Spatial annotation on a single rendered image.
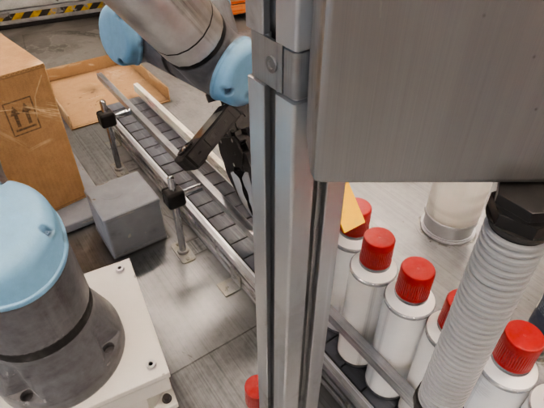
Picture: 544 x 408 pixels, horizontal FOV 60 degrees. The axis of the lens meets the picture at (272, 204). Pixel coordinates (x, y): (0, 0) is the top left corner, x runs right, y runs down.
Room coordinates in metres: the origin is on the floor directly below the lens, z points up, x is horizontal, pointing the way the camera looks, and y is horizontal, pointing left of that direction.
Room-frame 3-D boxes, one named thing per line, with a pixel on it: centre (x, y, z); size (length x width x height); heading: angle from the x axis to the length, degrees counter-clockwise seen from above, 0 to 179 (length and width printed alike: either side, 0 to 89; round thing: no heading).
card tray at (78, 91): (1.18, 0.46, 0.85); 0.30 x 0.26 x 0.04; 35
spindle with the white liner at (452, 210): (0.59, -0.30, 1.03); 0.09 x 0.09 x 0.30
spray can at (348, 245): (0.40, -0.09, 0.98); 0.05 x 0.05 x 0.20
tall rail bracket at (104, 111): (0.84, 0.31, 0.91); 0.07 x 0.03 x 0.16; 125
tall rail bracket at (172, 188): (0.59, 0.14, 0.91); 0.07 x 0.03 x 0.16; 125
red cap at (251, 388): (0.31, 0.02, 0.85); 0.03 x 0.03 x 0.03
